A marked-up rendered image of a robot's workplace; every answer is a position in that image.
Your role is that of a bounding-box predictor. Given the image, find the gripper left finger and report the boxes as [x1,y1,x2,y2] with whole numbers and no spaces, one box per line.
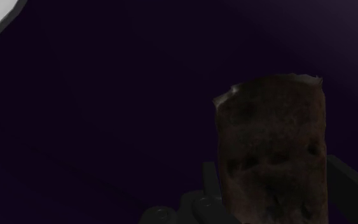
[138,161,242,224]

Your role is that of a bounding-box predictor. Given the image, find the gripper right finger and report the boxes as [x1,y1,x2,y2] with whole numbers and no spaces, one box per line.
[326,154,358,224]

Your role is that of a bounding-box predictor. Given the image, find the brown bread slice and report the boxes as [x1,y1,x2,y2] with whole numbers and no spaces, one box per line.
[212,73,329,224]

